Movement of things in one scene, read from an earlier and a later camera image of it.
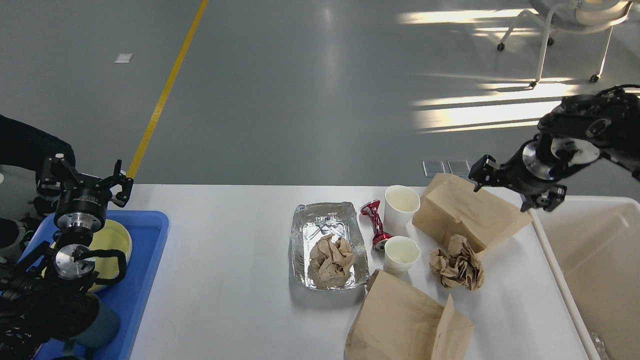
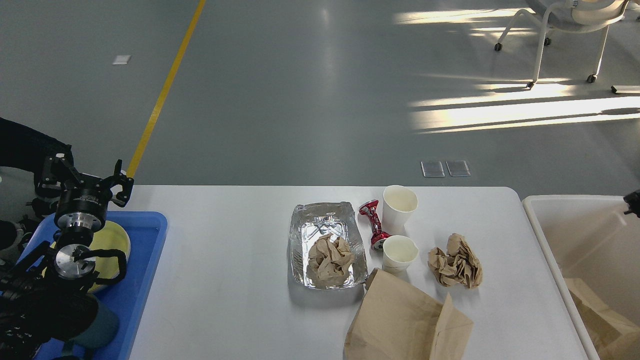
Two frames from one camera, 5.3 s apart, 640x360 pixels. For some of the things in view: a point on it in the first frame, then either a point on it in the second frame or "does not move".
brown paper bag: (450, 205) → (612, 337)
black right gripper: (526, 173) → (633, 201)
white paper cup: (401, 203) does not move
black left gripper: (79, 207) does not move
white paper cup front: (400, 252) does not move
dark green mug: (101, 333) does not move
